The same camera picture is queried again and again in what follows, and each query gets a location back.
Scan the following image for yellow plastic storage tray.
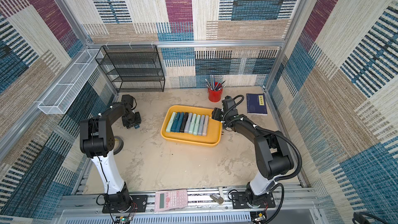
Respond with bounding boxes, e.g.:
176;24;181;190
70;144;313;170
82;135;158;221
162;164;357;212
161;105;222;147

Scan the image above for grey pruning pliers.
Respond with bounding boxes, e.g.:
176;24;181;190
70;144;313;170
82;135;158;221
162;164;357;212
184;113;193;133

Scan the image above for black pruning pliers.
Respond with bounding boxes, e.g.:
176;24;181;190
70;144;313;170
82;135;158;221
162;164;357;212
180;112;189;133

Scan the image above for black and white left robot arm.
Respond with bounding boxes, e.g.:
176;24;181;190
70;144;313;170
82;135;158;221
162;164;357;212
79;95;141;213

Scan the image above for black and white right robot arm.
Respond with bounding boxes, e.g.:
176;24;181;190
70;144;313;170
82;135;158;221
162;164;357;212
211;108;302;206

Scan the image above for red pen cup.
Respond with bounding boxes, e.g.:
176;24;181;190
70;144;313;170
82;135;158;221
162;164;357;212
208;88;223;102

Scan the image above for tape roll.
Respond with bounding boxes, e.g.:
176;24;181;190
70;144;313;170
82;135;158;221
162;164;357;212
114;136;124;155

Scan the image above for dark blue book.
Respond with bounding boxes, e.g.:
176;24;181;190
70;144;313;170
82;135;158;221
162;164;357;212
246;93;267;115

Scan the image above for pink calculator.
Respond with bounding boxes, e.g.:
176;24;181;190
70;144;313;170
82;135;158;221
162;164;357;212
154;189;188;212

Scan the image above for black wire mesh shelf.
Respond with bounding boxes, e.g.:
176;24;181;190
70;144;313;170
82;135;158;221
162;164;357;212
95;45;165;93

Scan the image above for white wire mesh basket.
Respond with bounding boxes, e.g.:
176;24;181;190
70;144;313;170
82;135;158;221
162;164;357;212
38;49;99;115

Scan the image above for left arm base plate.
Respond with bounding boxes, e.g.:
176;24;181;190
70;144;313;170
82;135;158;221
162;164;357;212
102;195;148;215

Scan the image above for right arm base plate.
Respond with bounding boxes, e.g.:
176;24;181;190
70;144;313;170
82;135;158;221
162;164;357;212
228;190;276;209

